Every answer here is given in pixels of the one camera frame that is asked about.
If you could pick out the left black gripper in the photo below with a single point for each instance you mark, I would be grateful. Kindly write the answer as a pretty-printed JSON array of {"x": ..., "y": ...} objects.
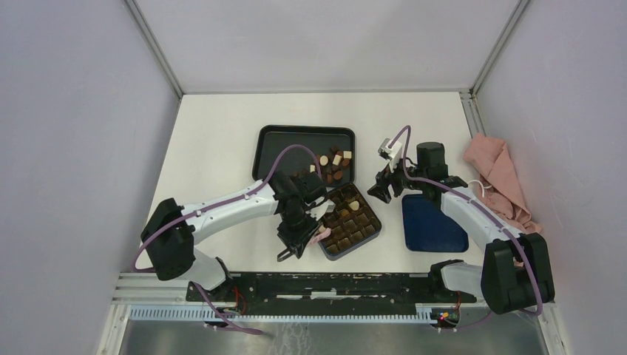
[{"x": 296, "y": 240}]

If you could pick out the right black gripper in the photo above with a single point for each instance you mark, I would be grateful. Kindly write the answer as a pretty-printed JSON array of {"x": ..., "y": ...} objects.
[{"x": 387, "y": 176}]

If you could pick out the pink tongs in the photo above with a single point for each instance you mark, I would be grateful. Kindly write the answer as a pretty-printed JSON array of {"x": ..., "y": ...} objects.
[{"x": 321, "y": 235}]

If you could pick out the blue chocolate box with insert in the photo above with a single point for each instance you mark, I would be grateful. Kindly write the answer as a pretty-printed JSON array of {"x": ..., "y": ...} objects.
[{"x": 352, "y": 222}]

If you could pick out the blue box lid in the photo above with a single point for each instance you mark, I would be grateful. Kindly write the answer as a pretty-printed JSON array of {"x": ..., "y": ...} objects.
[{"x": 427, "y": 229}]

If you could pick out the black chocolate tray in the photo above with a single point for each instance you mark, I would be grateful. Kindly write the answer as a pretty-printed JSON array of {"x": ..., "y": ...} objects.
[{"x": 337, "y": 144}]

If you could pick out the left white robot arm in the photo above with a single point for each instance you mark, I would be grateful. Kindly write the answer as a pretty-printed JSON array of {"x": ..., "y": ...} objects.
[{"x": 173, "y": 231}]

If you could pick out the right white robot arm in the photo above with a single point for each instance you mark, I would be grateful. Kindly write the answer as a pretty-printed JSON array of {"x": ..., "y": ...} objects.
[{"x": 516, "y": 272}]

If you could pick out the pink cloth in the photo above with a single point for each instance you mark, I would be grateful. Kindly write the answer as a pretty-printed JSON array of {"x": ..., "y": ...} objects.
[{"x": 491, "y": 160}]

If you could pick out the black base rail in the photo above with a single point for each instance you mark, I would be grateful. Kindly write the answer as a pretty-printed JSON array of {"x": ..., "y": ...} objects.
[{"x": 328, "y": 294}]

